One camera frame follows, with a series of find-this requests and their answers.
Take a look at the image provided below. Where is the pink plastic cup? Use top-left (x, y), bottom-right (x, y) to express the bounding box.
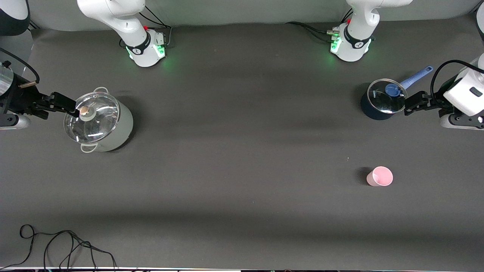
top-left (366, 166), bottom-right (394, 187)

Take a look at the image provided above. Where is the glass lid with blue knob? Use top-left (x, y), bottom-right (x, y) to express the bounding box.
top-left (368, 79), bottom-right (409, 114)

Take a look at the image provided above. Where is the glass lid with beige knob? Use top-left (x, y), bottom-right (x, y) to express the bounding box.
top-left (64, 92), bottom-right (121, 144)

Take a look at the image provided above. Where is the blue saucepan with glass lid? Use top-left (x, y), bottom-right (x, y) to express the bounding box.
top-left (360, 66), bottom-right (434, 121)

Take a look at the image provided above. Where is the grey pot with loop handles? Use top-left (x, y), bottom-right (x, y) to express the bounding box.
top-left (64, 87), bottom-right (134, 153)

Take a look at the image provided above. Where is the thin black loose cable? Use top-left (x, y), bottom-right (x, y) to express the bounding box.
top-left (0, 224), bottom-right (118, 270)

